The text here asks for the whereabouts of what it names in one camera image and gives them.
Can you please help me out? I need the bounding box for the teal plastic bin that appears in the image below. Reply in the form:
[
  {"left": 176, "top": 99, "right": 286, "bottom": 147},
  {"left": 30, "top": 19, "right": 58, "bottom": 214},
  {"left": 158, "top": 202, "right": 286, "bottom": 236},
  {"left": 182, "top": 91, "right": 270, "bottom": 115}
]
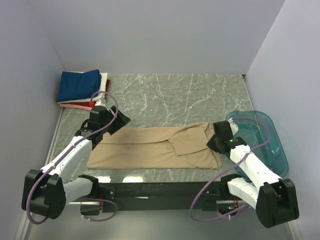
[{"left": 225, "top": 110, "right": 289, "bottom": 178}]

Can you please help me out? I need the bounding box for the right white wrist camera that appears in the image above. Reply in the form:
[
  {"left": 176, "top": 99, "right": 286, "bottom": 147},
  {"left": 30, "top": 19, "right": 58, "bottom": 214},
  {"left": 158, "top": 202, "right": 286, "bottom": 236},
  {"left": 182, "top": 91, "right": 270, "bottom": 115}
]
[{"left": 227, "top": 118, "right": 239, "bottom": 136}]

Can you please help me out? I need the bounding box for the beige t shirt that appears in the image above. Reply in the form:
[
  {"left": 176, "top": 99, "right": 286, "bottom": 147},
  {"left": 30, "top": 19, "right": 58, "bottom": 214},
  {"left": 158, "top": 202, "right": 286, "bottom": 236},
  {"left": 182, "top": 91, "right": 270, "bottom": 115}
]
[{"left": 86, "top": 122, "right": 223, "bottom": 170}]

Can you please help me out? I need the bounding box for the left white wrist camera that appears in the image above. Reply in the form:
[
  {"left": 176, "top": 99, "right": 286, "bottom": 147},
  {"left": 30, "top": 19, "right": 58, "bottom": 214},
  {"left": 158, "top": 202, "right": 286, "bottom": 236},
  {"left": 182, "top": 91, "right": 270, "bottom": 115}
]
[{"left": 89, "top": 98, "right": 107, "bottom": 108}]

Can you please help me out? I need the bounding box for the folded pink t shirt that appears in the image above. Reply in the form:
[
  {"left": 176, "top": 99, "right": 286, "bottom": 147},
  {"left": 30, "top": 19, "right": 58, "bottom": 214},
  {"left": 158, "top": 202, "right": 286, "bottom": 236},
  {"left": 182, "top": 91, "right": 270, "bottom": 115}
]
[{"left": 59, "top": 103, "right": 92, "bottom": 111}]

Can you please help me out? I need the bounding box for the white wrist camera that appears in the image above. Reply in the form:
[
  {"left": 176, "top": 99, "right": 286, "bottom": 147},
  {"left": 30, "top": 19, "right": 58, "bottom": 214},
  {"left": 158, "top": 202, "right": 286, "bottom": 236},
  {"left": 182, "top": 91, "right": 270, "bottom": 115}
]
[
  {"left": 227, "top": 118, "right": 239, "bottom": 136},
  {"left": 89, "top": 98, "right": 107, "bottom": 108}
]

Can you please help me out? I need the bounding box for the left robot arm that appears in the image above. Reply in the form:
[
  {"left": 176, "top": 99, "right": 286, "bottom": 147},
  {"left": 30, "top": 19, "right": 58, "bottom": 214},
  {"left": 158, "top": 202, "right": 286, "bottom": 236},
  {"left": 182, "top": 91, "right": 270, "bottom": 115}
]
[{"left": 21, "top": 105, "right": 131, "bottom": 224}]

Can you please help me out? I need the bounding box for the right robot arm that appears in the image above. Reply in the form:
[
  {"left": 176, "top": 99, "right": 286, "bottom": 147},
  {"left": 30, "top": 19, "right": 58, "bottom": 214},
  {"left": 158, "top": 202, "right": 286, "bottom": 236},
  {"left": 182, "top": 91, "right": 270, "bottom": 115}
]
[{"left": 207, "top": 120, "right": 300, "bottom": 228}]

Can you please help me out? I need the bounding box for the black base beam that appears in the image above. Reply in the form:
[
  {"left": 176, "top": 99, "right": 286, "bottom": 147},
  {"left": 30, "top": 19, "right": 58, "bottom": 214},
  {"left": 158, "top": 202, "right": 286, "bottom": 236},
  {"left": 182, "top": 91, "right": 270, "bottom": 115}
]
[{"left": 74, "top": 181, "right": 251, "bottom": 216}]

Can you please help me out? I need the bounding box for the folded blue t shirt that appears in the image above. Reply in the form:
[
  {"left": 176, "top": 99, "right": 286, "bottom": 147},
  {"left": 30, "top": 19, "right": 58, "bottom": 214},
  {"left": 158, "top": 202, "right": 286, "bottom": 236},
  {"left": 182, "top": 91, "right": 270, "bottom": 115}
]
[{"left": 56, "top": 69, "right": 102, "bottom": 103}]

